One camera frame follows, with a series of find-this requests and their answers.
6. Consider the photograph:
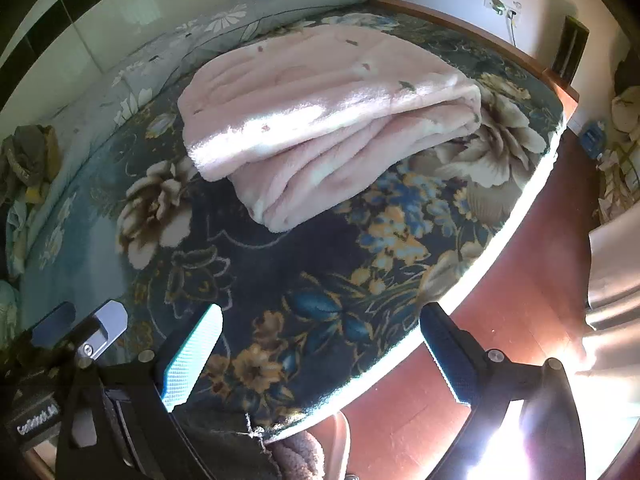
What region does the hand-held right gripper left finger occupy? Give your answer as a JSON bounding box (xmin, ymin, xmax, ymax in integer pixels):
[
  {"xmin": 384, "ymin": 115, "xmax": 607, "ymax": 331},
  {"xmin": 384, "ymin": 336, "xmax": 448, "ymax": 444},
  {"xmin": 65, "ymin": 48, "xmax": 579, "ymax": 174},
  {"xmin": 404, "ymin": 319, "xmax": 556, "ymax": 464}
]
[{"xmin": 55, "ymin": 304, "xmax": 224, "ymax": 480}]

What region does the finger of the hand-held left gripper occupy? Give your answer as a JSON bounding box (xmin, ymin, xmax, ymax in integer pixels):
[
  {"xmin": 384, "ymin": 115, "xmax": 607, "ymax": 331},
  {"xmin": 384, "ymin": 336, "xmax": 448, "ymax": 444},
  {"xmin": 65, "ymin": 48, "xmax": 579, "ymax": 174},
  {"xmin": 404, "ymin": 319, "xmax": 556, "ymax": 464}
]
[
  {"xmin": 30, "ymin": 302, "xmax": 76, "ymax": 348},
  {"xmin": 75, "ymin": 300, "xmax": 129, "ymax": 361}
]

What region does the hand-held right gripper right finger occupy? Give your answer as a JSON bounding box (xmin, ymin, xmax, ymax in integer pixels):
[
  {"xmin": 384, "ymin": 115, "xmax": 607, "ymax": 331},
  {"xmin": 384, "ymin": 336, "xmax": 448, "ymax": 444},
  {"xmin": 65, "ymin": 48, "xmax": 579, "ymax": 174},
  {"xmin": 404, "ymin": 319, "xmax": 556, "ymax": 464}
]
[{"xmin": 419, "ymin": 303, "xmax": 586, "ymax": 480}]

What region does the pink floral fleece blanket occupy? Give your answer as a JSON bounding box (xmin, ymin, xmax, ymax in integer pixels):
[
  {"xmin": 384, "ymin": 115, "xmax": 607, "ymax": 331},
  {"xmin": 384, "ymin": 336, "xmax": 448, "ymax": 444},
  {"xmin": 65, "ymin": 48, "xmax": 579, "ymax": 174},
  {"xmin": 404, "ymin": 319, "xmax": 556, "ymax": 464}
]
[{"xmin": 177, "ymin": 25, "xmax": 483, "ymax": 233}]

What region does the teal floral bed cover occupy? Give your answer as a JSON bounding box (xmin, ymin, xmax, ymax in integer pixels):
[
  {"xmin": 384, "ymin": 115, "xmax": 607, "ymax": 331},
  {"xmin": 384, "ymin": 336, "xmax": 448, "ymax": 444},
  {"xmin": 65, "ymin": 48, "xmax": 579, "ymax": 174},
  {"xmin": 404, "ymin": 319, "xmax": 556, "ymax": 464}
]
[{"xmin": 20, "ymin": 0, "xmax": 566, "ymax": 443}]

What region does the fuzzy pink slipper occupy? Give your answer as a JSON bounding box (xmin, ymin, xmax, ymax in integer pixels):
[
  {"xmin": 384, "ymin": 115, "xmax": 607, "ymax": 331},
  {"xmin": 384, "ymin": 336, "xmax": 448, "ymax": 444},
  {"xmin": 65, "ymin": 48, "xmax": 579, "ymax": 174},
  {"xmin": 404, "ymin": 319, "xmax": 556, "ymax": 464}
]
[{"xmin": 272, "ymin": 430, "xmax": 326, "ymax": 480}]

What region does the tan garment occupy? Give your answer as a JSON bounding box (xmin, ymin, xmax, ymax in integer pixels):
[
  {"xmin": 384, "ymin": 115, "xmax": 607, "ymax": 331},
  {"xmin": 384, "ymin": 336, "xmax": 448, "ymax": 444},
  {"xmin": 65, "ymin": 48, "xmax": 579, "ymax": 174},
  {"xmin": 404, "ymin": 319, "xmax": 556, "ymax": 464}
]
[{"xmin": 42, "ymin": 127, "xmax": 63, "ymax": 183}]

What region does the dark grey garment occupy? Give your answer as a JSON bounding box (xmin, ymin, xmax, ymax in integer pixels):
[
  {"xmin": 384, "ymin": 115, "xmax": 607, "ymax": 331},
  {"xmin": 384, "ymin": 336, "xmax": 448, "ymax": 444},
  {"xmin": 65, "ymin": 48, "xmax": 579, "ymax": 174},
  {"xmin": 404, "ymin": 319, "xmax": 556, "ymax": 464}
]
[{"xmin": 0, "ymin": 125, "xmax": 51, "ymax": 196}]

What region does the white curtain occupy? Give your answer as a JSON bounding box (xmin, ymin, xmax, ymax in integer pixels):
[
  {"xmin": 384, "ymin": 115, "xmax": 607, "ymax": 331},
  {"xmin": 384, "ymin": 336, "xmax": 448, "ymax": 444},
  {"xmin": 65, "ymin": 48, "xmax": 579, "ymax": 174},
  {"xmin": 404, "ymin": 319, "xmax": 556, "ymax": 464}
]
[{"xmin": 575, "ymin": 210, "xmax": 640, "ymax": 376}]

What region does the patterned cloth bundle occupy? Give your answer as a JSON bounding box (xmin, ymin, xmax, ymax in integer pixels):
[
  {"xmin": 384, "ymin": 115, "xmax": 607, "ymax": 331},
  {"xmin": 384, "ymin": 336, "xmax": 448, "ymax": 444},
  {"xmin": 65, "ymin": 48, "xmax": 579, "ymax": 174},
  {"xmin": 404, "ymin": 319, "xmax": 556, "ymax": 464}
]
[{"xmin": 597, "ymin": 145, "xmax": 640, "ymax": 221}]

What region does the blue box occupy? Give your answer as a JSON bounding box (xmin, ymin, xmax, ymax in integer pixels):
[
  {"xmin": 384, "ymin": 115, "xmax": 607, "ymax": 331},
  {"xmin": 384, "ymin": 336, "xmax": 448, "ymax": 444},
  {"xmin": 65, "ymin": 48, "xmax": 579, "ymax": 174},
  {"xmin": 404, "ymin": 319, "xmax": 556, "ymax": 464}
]
[{"xmin": 580, "ymin": 120, "xmax": 608, "ymax": 158}]

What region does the grey floral quilt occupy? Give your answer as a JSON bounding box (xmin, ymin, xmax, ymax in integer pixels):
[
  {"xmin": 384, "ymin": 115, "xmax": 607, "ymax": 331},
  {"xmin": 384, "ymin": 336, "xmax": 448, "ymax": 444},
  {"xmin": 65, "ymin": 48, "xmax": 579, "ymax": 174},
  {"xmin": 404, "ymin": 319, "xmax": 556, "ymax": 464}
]
[{"xmin": 7, "ymin": 0, "xmax": 380, "ymax": 281}]

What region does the white wardrobe with black stripe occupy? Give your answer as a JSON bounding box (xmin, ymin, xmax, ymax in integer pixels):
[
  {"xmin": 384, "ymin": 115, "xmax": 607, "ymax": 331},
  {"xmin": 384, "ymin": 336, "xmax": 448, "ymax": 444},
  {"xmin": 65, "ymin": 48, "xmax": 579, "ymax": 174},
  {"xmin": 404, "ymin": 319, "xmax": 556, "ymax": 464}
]
[{"xmin": 0, "ymin": 0, "xmax": 236, "ymax": 126}]

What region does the white plastic bag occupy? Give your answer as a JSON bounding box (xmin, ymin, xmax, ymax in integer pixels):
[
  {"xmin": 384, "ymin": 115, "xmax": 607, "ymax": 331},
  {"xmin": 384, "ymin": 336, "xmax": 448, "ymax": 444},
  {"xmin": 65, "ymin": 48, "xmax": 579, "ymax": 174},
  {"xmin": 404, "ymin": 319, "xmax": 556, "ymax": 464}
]
[{"xmin": 610, "ymin": 85, "xmax": 640, "ymax": 146}]

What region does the black flat panel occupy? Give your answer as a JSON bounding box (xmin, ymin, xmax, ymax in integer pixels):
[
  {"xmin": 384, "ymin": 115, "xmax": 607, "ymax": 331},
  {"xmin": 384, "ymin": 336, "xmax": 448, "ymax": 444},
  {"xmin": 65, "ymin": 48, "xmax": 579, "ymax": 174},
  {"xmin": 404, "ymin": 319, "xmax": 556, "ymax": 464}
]
[{"xmin": 549, "ymin": 15, "xmax": 590, "ymax": 83}]

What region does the white wall socket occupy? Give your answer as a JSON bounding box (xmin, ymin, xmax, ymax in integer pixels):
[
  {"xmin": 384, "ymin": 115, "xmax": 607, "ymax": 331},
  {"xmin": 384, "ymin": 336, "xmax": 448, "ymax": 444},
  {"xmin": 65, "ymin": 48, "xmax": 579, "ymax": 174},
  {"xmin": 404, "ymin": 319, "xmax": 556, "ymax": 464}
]
[{"xmin": 484, "ymin": 0, "xmax": 522, "ymax": 17}]

